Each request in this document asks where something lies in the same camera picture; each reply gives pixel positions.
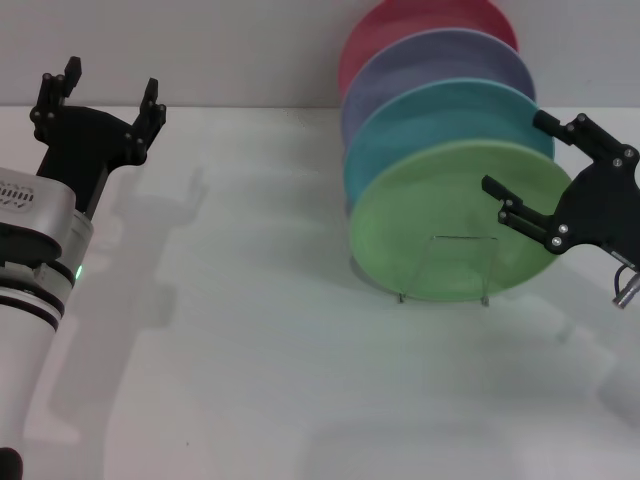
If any green plastic plate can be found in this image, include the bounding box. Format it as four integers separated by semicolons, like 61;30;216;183
348;140;573;303

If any chrome wire plate rack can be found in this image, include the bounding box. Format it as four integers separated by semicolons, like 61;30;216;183
397;234;499;305

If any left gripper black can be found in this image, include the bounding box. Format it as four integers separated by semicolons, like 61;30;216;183
30;56;167;219

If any red plastic plate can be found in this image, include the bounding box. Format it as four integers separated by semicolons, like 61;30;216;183
338;0;520;101

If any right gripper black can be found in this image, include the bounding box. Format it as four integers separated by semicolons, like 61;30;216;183
481;110;640;274

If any light blue plastic plate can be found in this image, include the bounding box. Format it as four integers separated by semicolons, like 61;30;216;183
343;77;556;216

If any purple plastic plate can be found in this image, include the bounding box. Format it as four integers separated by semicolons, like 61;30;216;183
341;28;536;146

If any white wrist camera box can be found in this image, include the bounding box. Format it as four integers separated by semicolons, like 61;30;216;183
0;167;77;251

